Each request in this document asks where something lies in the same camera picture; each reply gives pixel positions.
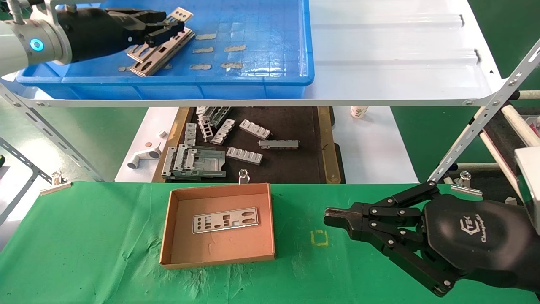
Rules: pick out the dark grey metal bar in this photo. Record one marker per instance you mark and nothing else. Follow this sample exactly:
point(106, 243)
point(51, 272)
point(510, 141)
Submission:
point(278, 144)

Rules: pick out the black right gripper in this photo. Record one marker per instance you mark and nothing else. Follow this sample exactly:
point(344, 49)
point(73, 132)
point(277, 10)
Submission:
point(481, 236)

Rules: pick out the white paper cup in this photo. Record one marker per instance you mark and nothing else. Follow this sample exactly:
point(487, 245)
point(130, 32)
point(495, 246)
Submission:
point(358, 112)

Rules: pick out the white pipe fitting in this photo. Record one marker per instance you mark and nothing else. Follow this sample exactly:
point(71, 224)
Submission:
point(145, 157)

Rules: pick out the grey perforated angle bar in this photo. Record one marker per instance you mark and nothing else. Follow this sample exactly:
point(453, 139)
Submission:
point(50, 133)
point(485, 114)

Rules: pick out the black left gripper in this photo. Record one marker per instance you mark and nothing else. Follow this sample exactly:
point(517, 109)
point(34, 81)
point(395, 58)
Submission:
point(93, 33)

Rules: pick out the grey perforated angle frame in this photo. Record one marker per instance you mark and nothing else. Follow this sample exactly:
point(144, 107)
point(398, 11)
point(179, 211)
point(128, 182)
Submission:
point(25, 162)

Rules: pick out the grey slotted metal part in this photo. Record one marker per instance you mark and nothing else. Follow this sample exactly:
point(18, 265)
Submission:
point(190, 134)

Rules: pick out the white tube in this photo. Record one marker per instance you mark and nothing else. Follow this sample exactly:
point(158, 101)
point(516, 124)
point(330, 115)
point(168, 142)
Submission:
point(481, 166)
point(529, 95)
point(521, 126)

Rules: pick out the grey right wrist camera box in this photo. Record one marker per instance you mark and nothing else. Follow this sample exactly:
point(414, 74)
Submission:
point(529, 185)

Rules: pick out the grey metal bracket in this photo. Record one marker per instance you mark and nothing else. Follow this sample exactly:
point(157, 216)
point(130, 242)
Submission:
point(168, 160)
point(184, 156)

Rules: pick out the grey metal bracket part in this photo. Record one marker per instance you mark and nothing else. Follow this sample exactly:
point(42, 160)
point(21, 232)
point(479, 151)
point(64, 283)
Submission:
point(218, 115)

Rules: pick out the silver metal IO shield plate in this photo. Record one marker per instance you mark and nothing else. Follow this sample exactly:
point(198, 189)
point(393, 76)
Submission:
point(168, 49)
point(223, 220)
point(182, 14)

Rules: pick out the white metal shelf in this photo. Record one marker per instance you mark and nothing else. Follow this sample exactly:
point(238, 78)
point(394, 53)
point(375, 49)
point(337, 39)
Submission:
point(388, 63)

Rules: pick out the grey ribbed metal part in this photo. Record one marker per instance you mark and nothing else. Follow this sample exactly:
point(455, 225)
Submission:
point(244, 155)
point(255, 129)
point(222, 131)

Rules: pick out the small grey metal part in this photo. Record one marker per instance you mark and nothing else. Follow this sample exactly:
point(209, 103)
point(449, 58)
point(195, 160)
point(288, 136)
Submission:
point(201, 110)

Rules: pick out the blue plastic tray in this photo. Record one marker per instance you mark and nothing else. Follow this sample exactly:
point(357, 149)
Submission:
point(261, 42)

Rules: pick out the grey ladder shaped part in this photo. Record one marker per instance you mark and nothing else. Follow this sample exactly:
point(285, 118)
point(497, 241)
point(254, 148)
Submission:
point(206, 127)

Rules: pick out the silver binder clip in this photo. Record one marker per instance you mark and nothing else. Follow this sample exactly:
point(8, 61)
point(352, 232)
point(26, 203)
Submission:
point(244, 175)
point(57, 183)
point(466, 183)

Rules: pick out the long white rod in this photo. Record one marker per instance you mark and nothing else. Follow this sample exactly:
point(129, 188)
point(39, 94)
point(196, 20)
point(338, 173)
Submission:
point(498, 160)

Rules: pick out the large grey flat plate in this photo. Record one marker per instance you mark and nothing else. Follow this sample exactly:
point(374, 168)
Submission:
point(211, 162)

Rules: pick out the black mat wooden frame tray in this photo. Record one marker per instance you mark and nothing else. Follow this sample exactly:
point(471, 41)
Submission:
point(291, 169)

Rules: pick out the green table cloth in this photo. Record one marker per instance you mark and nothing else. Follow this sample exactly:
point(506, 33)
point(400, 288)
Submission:
point(105, 236)

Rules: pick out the brown cardboard box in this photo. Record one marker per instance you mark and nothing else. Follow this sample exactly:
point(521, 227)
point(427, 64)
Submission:
point(219, 249)

